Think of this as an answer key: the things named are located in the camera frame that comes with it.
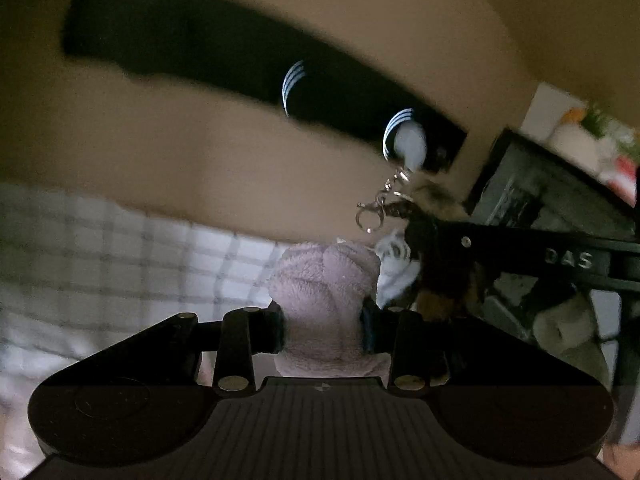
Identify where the silver keychain clasp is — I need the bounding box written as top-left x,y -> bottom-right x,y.
355,166 -> 417,234

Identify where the pink plush toy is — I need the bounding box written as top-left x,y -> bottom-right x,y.
267,241 -> 392,378

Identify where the white plush toy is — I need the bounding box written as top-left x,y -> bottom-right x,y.
374,230 -> 422,307

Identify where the black framed picture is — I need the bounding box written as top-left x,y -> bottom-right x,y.
464,127 -> 640,242

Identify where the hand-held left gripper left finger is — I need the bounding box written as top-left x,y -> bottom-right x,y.
37,306 -> 286,396

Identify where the white printed poster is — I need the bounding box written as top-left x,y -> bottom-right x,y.
521,82 -> 640,207

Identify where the person's right forearm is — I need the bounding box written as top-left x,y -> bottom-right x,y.
600,437 -> 640,480

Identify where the black wall panel with lights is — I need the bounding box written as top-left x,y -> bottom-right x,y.
61,0 -> 469,177

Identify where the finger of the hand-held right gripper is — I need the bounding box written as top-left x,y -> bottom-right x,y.
406,216 -> 640,283

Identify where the checked bed sheet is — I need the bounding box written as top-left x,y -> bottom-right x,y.
0,181 -> 306,480

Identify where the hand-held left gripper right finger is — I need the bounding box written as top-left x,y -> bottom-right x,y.
360,307 -> 607,396

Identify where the brown furry keychain toy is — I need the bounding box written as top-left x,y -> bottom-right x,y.
399,184 -> 483,322

